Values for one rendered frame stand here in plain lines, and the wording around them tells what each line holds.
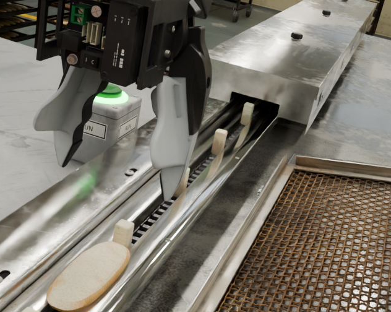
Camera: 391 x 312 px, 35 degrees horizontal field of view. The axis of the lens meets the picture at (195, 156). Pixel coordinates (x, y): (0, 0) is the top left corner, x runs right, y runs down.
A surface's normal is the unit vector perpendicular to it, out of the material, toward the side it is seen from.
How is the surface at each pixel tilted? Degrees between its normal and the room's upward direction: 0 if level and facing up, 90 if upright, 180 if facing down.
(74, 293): 7
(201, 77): 100
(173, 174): 90
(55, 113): 106
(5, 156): 0
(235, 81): 90
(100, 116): 90
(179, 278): 0
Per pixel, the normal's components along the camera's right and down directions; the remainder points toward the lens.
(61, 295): 0.00, -0.81
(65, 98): 0.82, 0.54
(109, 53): -0.33, 0.31
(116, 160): 0.18, -0.91
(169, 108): 0.94, 0.02
